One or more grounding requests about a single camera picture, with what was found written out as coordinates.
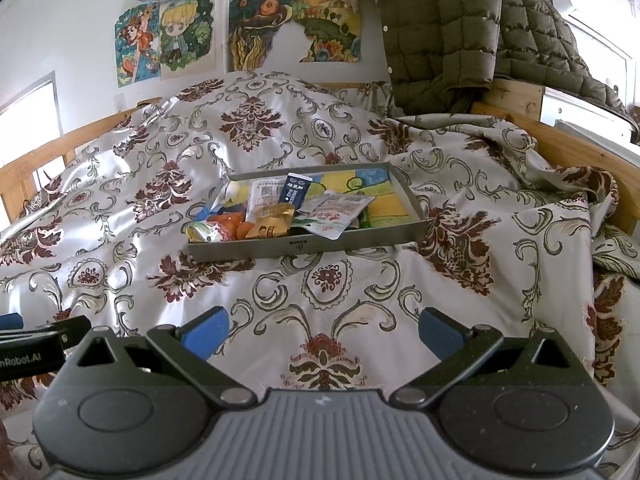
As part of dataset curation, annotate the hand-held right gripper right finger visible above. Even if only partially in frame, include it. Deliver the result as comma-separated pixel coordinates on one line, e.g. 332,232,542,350
390,307,576,408

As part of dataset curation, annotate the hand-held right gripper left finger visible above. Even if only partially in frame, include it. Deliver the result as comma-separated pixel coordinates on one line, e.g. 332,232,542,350
75,306,258,408

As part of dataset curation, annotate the grey tray with colourful lining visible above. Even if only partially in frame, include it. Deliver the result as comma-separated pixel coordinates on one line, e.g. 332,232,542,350
187,161,428,263

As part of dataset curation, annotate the white red print snack packet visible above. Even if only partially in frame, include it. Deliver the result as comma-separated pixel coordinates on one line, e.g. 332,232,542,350
300,191,377,240

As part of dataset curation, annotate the orange brown snack packet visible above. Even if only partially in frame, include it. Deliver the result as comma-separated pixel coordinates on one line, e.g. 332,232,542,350
247,205,296,238

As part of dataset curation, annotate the yellow blue snack packet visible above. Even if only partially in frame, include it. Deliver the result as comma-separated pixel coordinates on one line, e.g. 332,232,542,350
192,180,251,222

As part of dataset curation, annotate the white snack packet black print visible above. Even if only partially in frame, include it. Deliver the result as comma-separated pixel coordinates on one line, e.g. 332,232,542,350
249,180,291,211

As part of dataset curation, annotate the dark blue snack packet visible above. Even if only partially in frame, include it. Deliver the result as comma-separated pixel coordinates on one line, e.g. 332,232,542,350
281,173,313,207

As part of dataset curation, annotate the window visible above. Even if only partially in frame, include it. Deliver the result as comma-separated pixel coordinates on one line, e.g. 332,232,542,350
0,72,63,231

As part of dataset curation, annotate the floral printed blanket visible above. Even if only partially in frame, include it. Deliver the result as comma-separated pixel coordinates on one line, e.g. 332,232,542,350
0,70,640,480

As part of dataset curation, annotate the olive green puffer jacket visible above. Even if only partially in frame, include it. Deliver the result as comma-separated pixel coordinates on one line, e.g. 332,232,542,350
375,0,640,121

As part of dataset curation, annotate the wooden bed frame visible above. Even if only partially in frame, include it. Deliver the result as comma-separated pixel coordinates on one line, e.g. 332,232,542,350
0,77,640,236

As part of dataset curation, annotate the orange-haired cartoon wall poster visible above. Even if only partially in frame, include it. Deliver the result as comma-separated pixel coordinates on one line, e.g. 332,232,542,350
114,2,162,90

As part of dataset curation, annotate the green cartoon wall poster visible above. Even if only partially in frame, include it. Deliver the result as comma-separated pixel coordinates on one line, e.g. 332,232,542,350
159,0,219,80

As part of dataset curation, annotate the torn swirl wall poster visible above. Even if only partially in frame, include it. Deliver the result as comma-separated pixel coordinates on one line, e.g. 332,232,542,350
226,0,362,75

